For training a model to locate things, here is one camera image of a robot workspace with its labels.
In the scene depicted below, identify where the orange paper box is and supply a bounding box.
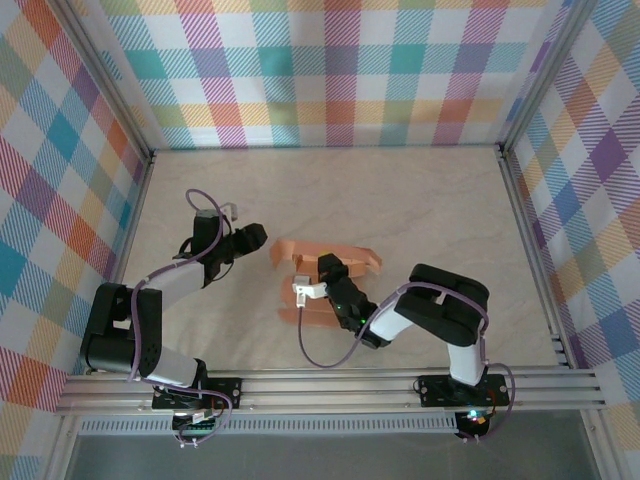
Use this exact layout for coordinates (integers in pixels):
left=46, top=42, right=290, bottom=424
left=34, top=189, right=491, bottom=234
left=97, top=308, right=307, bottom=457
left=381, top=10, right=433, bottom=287
left=269, top=238, right=384, bottom=329

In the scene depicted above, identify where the thin black cable loop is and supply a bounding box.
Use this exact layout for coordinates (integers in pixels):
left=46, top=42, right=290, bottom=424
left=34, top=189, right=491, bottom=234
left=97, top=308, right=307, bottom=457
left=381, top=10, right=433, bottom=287
left=202, top=257, right=237, bottom=290

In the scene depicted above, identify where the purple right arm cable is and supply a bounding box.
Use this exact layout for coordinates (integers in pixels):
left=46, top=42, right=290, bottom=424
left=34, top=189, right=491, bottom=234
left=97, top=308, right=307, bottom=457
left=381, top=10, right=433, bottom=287
left=297, top=282, right=522, bottom=445

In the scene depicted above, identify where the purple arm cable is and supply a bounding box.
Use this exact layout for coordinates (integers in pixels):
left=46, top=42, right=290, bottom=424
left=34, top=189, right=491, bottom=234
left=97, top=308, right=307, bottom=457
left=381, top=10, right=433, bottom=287
left=127, top=188, right=241, bottom=449
left=297, top=282, right=522, bottom=445

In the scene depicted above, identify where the wide aluminium base rail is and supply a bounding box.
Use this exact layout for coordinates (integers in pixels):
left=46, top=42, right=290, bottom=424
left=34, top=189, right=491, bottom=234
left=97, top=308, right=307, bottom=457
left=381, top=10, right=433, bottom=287
left=53, top=368, right=607, bottom=416

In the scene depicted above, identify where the aluminium table edge rail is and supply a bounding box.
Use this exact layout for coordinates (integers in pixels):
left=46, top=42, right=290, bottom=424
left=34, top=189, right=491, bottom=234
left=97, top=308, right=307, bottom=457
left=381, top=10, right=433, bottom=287
left=494, top=142, right=574, bottom=371
left=112, top=149, right=157, bottom=291

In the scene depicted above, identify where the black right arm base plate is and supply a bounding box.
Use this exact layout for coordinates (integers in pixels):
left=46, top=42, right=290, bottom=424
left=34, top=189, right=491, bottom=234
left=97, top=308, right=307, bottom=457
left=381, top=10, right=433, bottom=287
left=416, top=372, right=512, bottom=409

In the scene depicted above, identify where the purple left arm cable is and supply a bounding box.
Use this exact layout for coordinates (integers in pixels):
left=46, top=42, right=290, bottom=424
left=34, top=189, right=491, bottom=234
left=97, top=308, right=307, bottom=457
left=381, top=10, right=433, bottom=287
left=127, top=188, right=241, bottom=449

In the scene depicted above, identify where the grey slotted cable duct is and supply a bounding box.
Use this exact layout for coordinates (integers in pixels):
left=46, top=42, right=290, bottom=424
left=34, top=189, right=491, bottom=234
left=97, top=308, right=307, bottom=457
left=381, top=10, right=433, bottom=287
left=79, top=418, right=460, bottom=436

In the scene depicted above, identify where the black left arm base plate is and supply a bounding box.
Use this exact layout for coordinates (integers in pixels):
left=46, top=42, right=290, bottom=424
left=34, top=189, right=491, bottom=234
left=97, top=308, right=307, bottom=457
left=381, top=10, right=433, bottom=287
left=151, top=375, right=245, bottom=411

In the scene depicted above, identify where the aluminium frame post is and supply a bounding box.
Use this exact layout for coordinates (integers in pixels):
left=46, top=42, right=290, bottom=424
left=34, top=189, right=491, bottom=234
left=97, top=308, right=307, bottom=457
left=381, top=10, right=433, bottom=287
left=49, top=0, right=157, bottom=166
left=497, top=0, right=601, bottom=156

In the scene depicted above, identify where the grey aluminium frame strut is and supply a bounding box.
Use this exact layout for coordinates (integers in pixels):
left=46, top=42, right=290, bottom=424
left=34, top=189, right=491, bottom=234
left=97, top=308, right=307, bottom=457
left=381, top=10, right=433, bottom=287
left=579, top=407, right=619, bottom=480
left=47, top=415, right=84, bottom=480

